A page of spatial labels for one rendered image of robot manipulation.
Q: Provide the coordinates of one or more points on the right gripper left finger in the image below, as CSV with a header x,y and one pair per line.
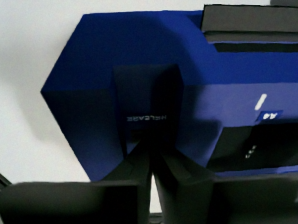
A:
x,y
86,202

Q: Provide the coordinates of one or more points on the blue laminator body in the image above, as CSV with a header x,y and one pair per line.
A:
x,y
221,89

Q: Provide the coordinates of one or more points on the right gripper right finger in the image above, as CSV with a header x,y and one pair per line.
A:
x,y
188,194

